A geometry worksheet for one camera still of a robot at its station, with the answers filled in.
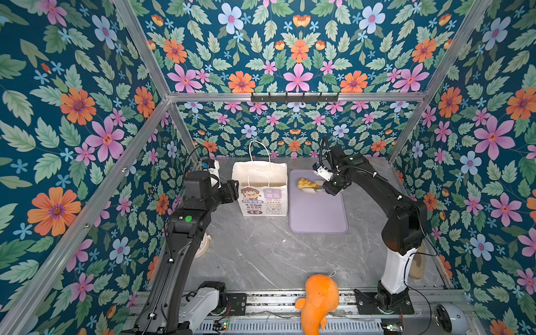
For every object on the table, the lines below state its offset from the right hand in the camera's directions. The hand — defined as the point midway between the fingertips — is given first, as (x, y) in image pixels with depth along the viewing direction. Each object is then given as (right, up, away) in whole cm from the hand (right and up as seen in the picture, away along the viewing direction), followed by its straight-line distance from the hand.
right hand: (332, 184), depth 90 cm
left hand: (-39, +3, -21) cm, 44 cm away
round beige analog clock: (-55, -25, -5) cm, 60 cm away
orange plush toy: (-9, -36, -22) cm, 43 cm away
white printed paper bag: (-29, 0, -15) cm, 33 cm away
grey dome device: (+30, -41, -26) cm, 57 cm away
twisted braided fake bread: (-12, 0, +12) cm, 17 cm away
